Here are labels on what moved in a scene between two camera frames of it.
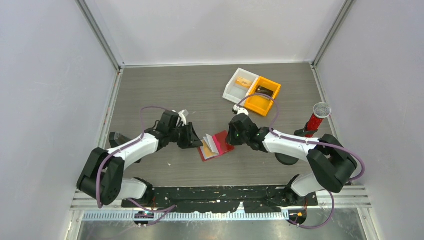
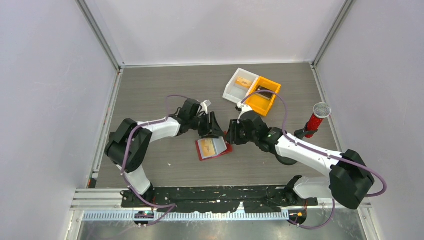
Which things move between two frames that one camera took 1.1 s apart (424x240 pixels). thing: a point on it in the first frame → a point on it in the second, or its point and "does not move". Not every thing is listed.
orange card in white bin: (243, 82) does not move
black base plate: (210, 200) does not move
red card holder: (218, 144) does not move
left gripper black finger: (193, 139) → (216, 130)
